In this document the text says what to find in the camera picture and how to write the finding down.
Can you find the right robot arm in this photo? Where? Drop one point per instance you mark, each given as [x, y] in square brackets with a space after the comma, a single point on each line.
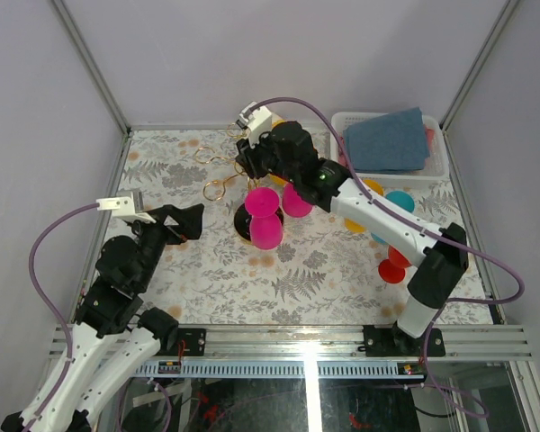
[286, 150]

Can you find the pink folded cloth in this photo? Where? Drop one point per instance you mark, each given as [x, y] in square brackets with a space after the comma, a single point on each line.
[340, 154]

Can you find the teal wine glass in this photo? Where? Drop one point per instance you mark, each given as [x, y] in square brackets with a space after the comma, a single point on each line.
[401, 199]

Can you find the yellow wine glass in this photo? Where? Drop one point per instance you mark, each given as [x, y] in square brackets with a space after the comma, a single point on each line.
[278, 181]
[363, 211]

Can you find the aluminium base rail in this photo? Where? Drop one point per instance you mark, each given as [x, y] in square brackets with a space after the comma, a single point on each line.
[463, 343]

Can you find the magenta wine glass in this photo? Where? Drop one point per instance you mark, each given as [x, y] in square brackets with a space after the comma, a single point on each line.
[265, 228]
[293, 205]

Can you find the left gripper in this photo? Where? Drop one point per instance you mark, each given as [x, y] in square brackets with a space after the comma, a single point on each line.
[190, 219]

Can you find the red wine glass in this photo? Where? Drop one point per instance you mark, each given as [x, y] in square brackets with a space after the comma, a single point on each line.
[393, 268]

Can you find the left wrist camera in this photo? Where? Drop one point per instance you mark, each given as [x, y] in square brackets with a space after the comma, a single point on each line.
[127, 205]

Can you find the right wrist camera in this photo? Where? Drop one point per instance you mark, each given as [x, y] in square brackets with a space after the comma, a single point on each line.
[254, 122]

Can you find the blue folded towel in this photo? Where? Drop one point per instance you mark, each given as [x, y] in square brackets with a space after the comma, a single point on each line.
[394, 142]

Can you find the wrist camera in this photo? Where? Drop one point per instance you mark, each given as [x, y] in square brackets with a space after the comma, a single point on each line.
[127, 205]
[254, 122]

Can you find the white plastic basket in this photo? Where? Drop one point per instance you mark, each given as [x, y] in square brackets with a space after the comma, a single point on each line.
[437, 165]

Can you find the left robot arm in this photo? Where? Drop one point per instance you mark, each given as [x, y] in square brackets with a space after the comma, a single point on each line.
[111, 337]

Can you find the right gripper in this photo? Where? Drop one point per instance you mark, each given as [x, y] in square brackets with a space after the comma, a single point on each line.
[248, 157]

